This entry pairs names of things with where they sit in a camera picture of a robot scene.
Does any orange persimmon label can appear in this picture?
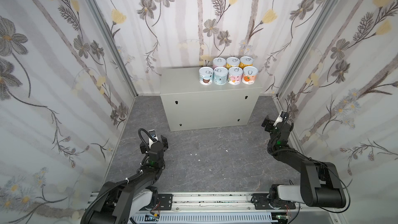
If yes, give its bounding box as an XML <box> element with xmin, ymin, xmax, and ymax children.
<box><xmin>242</xmin><ymin>66</ymin><xmax>258</xmax><ymax>85</ymax></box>

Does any pink label can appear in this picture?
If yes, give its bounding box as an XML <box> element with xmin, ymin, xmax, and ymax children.
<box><xmin>228</xmin><ymin>66</ymin><xmax>243</xmax><ymax>85</ymax></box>

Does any blue label can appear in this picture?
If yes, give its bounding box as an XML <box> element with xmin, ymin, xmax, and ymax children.
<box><xmin>213</xmin><ymin>66</ymin><xmax>229</xmax><ymax>86</ymax></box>
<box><xmin>199</xmin><ymin>67</ymin><xmax>214</xmax><ymax>86</ymax></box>

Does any yellow white label can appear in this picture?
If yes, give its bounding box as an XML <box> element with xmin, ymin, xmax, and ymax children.
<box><xmin>226</xmin><ymin>57</ymin><xmax>240</xmax><ymax>69</ymax></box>

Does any purple label can front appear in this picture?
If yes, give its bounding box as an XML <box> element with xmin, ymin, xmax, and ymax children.
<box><xmin>212</xmin><ymin>58</ymin><xmax>227</xmax><ymax>69</ymax></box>

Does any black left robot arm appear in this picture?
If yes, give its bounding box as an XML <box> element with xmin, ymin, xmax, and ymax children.
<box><xmin>80</xmin><ymin>128</ymin><xmax>169</xmax><ymax>224</ymax></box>

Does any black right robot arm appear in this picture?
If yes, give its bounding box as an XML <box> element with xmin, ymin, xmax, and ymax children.
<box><xmin>262</xmin><ymin>111</ymin><xmax>351</xmax><ymax>214</ymax></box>

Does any grey metal cabinet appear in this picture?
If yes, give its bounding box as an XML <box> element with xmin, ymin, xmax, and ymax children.
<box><xmin>160</xmin><ymin>67</ymin><xmax>262</xmax><ymax>131</ymax></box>

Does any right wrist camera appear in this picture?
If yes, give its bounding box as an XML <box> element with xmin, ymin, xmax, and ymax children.
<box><xmin>273</xmin><ymin>111</ymin><xmax>289</xmax><ymax>127</ymax></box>

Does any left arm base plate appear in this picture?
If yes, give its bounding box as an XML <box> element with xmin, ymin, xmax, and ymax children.
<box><xmin>145</xmin><ymin>194</ymin><xmax>173</xmax><ymax>211</ymax></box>

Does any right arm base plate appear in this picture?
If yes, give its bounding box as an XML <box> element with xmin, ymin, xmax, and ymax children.
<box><xmin>250</xmin><ymin>194</ymin><xmax>296</xmax><ymax>210</ymax></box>

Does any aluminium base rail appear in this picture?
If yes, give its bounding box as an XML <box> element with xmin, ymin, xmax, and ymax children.
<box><xmin>122</xmin><ymin>189</ymin><xmax>327</xmax><ymax>215</ymax></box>

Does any white slotted cable duct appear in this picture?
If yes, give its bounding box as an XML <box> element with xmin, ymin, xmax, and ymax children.
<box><xmin>130</xmin><ymin>213</ymin><xmax>278</xmax><ymax>224</ymax></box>

